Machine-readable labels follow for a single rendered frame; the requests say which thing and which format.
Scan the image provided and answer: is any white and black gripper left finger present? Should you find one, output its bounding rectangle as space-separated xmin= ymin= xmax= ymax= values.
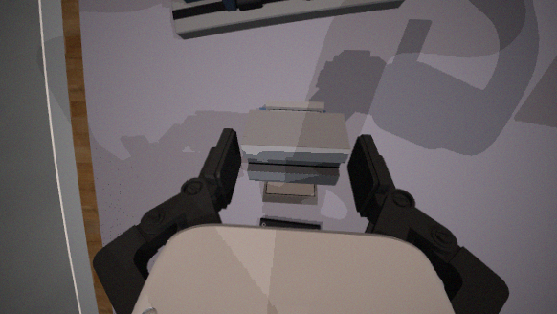
xmin=93 ymin=128 xmax=241 ymax=314

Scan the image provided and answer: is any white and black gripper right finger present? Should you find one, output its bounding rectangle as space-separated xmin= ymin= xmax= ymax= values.
xmin=347 ymin=134 xmax=509 ymax=314

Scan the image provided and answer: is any grey rectangular block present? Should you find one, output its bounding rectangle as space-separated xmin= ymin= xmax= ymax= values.
xmin=241 ymin=110 xmax=351 ymax=186

